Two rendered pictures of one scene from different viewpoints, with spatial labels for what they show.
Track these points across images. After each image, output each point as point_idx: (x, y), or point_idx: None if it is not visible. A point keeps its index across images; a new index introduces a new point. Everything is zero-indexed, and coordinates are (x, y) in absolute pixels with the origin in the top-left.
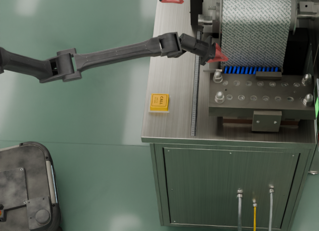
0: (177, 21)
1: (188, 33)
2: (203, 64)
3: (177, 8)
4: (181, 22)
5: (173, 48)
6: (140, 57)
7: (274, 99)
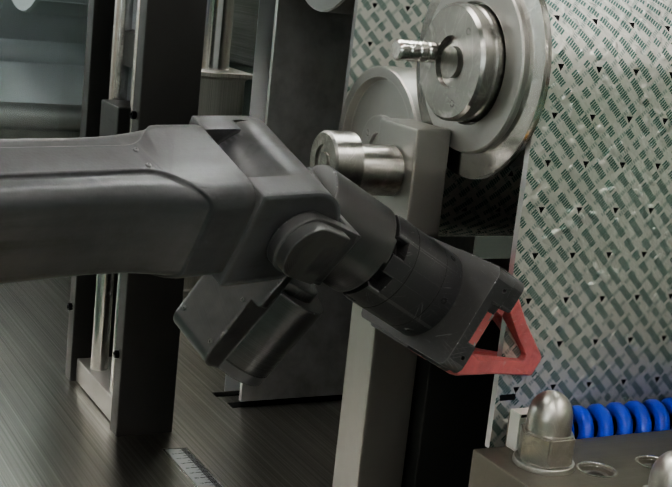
0: (41, 433)
1: (126, 461)
2: (462, 359)
3: (9, 400)
4: (63, 434)
5: (321, 186)
6: (89, 266)
7: None
